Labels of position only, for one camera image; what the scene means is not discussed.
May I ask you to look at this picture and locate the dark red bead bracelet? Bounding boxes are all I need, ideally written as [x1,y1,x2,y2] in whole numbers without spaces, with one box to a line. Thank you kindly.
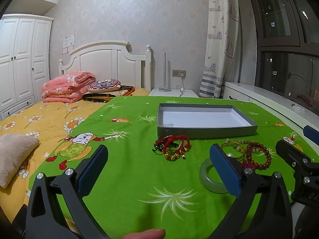
[237,141,272,171]

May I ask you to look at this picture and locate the pale green jade bangle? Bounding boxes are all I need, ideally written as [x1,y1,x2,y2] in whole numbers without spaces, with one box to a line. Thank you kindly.
[198,158,229,194]

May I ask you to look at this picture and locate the multicolour bead bracelet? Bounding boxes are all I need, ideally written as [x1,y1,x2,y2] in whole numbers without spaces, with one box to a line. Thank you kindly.
[220,138,261,162]

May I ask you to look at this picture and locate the red cord gold bracelets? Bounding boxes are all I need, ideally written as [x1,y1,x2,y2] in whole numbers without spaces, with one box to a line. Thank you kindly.
[152,134,192,161]

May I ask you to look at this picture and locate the operator thumb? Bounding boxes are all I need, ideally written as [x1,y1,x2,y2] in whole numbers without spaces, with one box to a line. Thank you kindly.
[121,228,165,239]

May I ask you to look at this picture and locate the white window cabinet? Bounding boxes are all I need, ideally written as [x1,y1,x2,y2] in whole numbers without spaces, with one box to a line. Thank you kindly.
[222,82,318,152]

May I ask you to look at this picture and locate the green cartoon print cloth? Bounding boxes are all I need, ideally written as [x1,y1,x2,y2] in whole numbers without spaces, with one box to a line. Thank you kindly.
[28,95,306,237]

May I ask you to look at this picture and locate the beige plush cushion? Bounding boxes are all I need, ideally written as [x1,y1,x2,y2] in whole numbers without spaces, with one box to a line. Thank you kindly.
[1,134,39,189]

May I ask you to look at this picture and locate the grey shallow tray box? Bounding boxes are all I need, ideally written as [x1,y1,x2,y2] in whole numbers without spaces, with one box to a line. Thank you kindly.
[157,103,258,139]

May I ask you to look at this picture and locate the white nightstand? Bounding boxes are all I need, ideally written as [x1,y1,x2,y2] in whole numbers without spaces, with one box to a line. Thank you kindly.
[149,88,198,98]

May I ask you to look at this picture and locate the sailboat print curtain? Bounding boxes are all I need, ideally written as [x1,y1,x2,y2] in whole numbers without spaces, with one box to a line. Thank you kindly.
[199,0,239,98]

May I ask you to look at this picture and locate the dark framed window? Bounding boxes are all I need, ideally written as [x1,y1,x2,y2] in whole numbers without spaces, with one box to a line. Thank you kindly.
[251,0,318,114]

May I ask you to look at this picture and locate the white desk lamp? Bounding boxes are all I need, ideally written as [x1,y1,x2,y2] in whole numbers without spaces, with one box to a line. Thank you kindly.
[159,52,171,92]

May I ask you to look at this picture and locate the folded pink quilt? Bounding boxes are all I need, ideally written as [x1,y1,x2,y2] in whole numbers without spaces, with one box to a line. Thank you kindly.
[40,71,96,103]

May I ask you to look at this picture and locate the black orange folded blanket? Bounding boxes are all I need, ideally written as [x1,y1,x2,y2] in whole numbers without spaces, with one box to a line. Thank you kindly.
[82,86,135,103]

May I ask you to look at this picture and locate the patterned pillow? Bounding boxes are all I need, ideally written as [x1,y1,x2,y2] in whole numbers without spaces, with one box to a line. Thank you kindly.
[87,79,121,93]

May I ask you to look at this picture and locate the white bed headboard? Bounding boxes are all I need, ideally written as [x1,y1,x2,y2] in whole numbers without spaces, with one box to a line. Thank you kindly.
[58,40,152,92]

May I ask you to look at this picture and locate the white wardrobe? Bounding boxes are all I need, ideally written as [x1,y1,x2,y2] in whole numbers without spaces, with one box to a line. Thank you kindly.
[1,14,53,120]

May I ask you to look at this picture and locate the white charger cable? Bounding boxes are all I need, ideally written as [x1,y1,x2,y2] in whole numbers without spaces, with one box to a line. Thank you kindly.
[175,72,187,98]

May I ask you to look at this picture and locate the wall power socket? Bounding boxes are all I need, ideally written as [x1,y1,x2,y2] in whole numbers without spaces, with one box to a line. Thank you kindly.
[172,70,186,78]

